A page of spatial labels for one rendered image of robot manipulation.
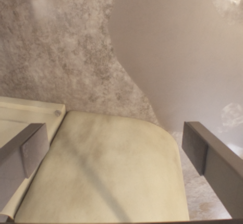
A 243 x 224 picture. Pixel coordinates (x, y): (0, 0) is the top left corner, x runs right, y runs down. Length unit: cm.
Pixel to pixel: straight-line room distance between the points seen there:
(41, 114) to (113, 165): 52
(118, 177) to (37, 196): 32
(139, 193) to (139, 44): 62
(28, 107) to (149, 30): 78
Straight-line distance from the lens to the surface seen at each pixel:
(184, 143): 17
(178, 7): 76
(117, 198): 77
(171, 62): 83
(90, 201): 77
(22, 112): 115
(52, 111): 107
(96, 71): 87
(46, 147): 17
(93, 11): 77
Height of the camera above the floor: 73
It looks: 50 degrees down
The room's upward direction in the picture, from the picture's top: 170 degrees counter-clockwise
